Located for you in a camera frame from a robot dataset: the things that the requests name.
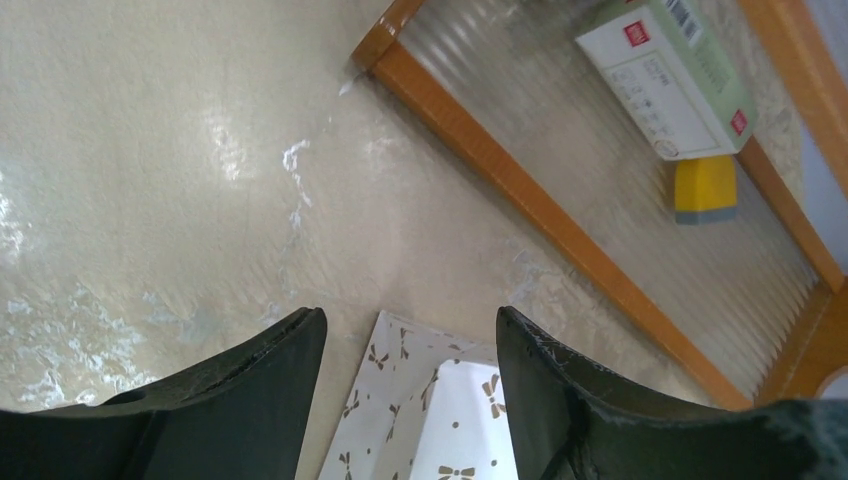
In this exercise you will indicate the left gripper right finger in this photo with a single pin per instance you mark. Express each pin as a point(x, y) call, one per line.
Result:
point(572, 418)

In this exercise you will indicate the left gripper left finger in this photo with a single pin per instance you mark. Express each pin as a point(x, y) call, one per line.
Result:
point(241, 414)

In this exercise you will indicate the patterned white paper bag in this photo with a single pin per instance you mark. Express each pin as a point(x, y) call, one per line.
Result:
point(425, 404)

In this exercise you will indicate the orange wooden rack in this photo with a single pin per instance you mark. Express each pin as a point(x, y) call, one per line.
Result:
point(504, 86)

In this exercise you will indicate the yellow grey eraser block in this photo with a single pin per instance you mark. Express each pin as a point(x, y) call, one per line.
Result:
point(705, 190)

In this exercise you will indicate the small white box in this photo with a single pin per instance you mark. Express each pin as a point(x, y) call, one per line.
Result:
point(668, 70)

